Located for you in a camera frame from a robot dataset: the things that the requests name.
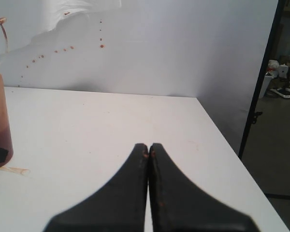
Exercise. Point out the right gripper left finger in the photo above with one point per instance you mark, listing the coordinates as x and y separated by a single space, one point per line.
118 206

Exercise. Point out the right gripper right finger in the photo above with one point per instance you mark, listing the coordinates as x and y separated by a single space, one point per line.
178 205

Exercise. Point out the black backdrop stand pole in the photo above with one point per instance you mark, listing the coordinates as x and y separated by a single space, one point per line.
251 114

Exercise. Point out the white bin in background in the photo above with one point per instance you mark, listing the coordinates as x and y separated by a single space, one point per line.
266 81

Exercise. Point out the white equipment in background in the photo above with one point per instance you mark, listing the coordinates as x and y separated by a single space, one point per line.
283 73

